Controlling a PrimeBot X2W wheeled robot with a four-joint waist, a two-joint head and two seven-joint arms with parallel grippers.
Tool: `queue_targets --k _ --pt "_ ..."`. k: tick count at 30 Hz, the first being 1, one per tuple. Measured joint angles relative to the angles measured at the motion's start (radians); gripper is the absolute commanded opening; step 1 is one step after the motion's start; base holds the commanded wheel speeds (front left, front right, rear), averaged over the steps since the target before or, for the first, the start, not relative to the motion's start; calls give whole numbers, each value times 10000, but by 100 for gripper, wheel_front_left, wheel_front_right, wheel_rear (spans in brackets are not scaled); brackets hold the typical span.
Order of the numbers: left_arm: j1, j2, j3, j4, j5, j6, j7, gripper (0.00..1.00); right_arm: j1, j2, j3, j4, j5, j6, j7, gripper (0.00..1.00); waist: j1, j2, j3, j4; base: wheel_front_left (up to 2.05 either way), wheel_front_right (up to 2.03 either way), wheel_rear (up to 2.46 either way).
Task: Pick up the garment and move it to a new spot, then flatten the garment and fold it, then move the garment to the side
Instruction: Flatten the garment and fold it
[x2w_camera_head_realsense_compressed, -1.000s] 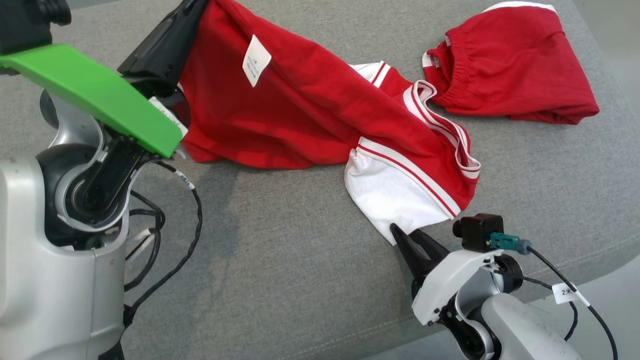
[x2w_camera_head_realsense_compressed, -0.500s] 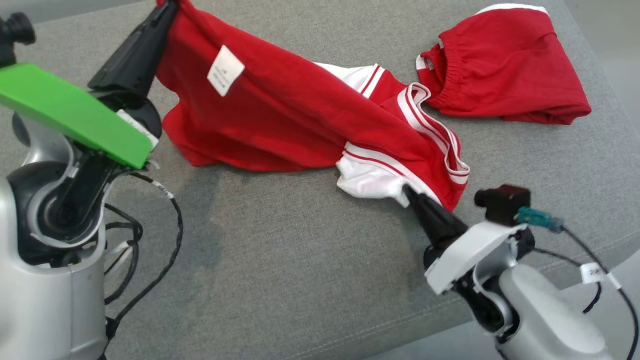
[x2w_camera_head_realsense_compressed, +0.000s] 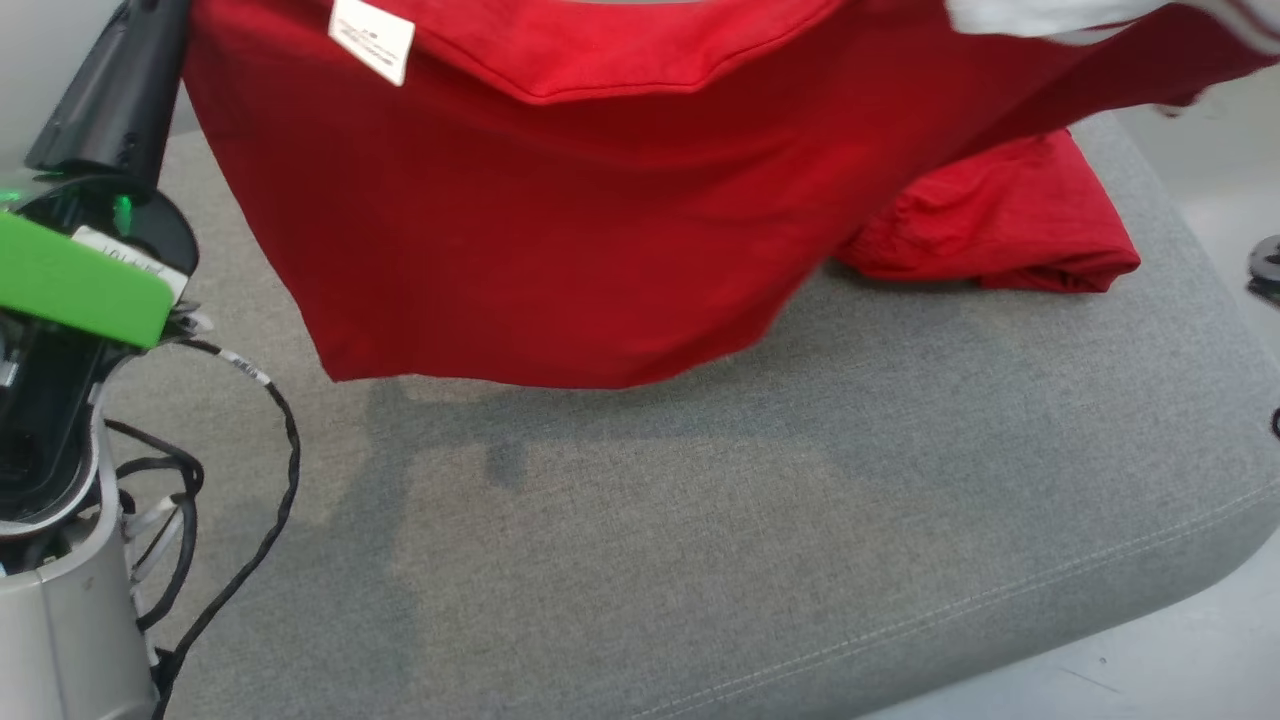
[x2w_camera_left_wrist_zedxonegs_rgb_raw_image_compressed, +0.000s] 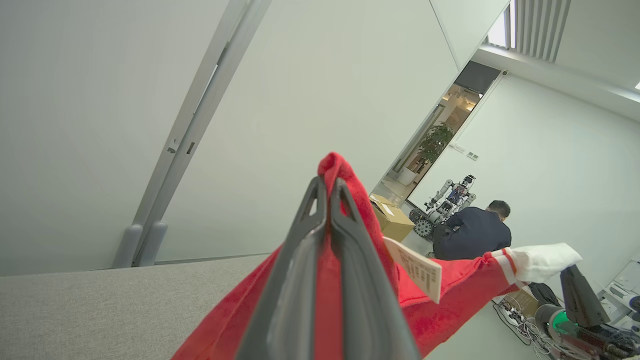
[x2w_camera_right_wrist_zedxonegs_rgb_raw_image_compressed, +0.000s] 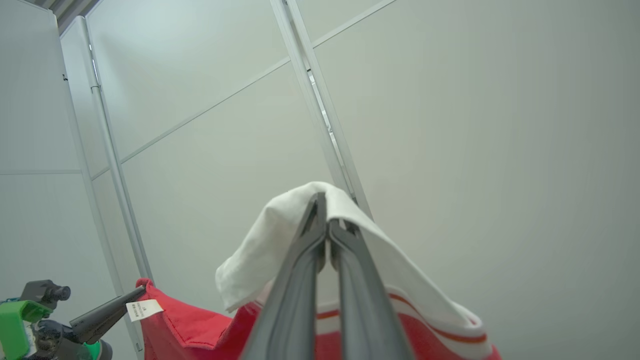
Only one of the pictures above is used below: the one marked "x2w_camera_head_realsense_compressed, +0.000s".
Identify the black caster wheel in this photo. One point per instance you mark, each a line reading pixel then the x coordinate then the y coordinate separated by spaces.
pixel 1268 265

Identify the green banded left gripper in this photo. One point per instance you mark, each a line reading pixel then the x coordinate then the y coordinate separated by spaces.
pixel 80 285

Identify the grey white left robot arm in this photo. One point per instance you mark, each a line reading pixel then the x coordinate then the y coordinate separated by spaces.
pixel 70 640

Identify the red shorts with white stripe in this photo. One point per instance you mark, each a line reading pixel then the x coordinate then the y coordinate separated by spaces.
pixel 1000 220

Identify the grey fabric sofa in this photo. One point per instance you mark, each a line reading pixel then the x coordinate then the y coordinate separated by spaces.
pixel 700 550

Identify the red jersey with white trim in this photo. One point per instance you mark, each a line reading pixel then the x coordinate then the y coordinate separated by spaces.
pixel 560 220

